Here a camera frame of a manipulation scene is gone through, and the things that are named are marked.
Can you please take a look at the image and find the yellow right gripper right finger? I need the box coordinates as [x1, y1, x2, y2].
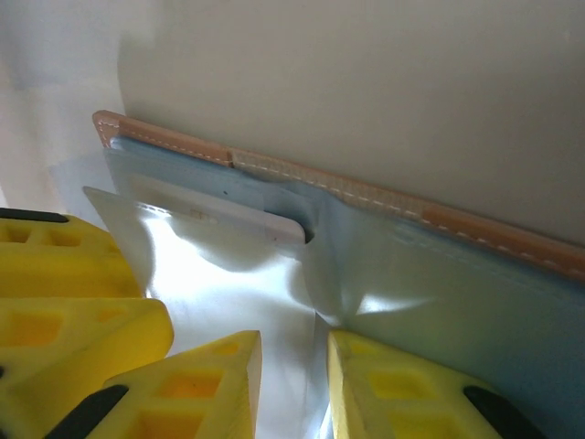
[326, 329, 543, 439]

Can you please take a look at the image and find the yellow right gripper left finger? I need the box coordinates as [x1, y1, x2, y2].
[48, 329, 264, 439]

